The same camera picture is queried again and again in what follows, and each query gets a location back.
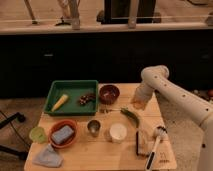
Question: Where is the small steel cup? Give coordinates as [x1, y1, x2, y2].
[87, 120, 101, 137]

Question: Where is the orange plastic bowl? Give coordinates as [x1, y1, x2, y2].
[48, 119, 78, 149]

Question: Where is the white dish brush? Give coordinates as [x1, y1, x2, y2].
[145, 126, 167, 171]

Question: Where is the wooden folding table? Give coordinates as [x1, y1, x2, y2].
[23, 82, 178, 171]

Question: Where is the white paper cup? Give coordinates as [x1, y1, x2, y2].
[109, 123, 127, 143]

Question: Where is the wooden scrub brush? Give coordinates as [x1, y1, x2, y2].
[136, 130, 149, 156]

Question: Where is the dark red grape bunch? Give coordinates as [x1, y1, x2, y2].
[78, 93, 96, 105]

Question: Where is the blue sponge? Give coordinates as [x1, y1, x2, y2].
[51, 125, 74, 145]

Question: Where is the small orange apple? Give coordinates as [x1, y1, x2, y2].
[133, 101, 146, 110]

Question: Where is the dark red bowl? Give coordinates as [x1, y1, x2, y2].
[99, 85, 120, 105]

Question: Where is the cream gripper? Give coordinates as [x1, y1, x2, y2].
[131, 88, 151, 106]

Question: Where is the green chili pepper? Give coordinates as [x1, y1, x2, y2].
[120, 108, 140, 128]

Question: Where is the yellow corn cob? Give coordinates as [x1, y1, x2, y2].
[51, 94, 69, 112]

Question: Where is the green plastic tray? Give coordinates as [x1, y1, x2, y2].
[44, 80, 98, 116]

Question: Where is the black stand base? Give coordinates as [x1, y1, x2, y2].
[0, 110, 28, 160]

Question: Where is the metal fork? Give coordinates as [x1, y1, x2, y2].
[99, 108, 120, 113]

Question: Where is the light blue cloth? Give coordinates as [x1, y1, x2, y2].
[32, 144, 63, 168]

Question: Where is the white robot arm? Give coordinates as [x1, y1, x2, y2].
[131, 65, 213, 171]

